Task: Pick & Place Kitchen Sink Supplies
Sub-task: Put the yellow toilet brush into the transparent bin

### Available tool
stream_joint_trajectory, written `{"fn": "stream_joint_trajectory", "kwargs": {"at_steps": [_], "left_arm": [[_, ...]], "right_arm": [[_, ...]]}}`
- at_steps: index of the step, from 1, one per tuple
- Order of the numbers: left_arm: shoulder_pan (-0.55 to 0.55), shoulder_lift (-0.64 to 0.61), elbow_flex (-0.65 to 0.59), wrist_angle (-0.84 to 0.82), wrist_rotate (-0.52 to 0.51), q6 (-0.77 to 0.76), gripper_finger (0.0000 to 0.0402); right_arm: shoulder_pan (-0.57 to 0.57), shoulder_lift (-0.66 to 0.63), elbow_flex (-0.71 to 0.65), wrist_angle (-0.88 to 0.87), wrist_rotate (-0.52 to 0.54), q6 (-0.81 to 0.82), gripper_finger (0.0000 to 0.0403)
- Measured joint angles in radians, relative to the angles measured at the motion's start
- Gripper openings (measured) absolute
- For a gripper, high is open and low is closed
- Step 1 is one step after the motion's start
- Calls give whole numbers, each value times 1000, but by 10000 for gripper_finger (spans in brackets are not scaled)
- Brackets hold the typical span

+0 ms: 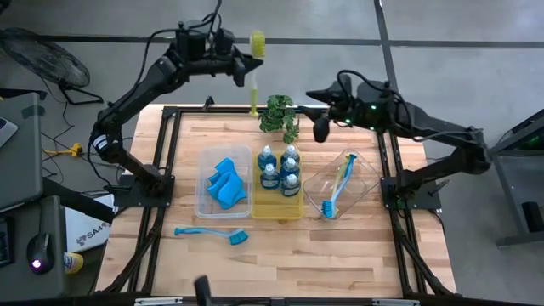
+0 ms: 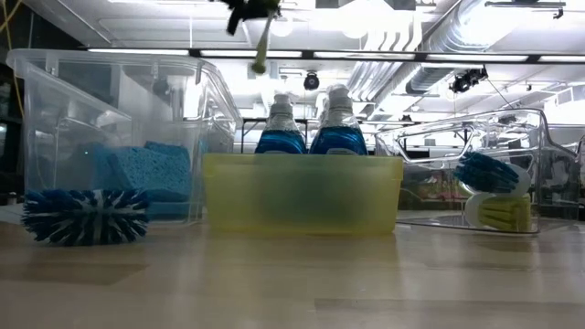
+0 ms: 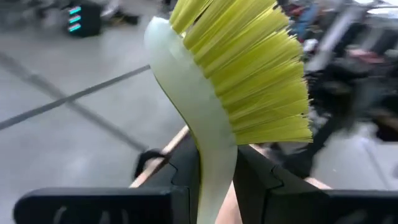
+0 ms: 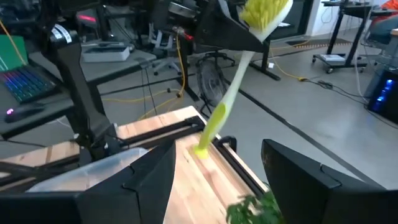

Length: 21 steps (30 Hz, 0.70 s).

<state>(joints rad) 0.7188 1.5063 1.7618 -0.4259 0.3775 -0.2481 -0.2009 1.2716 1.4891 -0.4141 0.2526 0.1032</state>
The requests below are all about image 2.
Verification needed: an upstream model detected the yellow-green dish brush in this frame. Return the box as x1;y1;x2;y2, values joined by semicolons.
250;4;281;76
463;191;534;233

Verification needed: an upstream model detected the blue dish soap bottle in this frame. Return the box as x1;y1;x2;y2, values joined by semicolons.
309;83;369;156
254;93;308;155

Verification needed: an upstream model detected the blue scrub sponge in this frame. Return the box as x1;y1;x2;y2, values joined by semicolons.
103;140;193;203
68;142;115;202
145;199;203;220

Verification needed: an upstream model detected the clear handled plastic container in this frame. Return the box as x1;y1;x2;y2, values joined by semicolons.
374;107;582;235

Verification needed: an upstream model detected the blue bristle dish brush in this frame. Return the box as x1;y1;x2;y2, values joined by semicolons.
20;187;151;248
453;150;534;196

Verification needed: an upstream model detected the round white ceiling lamp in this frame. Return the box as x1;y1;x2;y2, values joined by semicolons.
269;16;294;38

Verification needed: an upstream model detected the yellow plastic bin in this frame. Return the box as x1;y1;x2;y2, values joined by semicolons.
202;153;405;237

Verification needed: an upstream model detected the large clear plastic bin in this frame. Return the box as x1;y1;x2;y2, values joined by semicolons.
5;48;244;226

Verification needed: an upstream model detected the black hanging ceiling device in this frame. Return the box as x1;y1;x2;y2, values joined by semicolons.
449;66;489;95

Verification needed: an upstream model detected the black background table frame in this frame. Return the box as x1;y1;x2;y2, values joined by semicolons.
240;116;275;153

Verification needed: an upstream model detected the black aluminium rig frame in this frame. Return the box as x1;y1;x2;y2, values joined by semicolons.
86;47;585;64

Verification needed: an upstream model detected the silver ventilation duct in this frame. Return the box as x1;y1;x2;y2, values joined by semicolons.
404;0;520;95

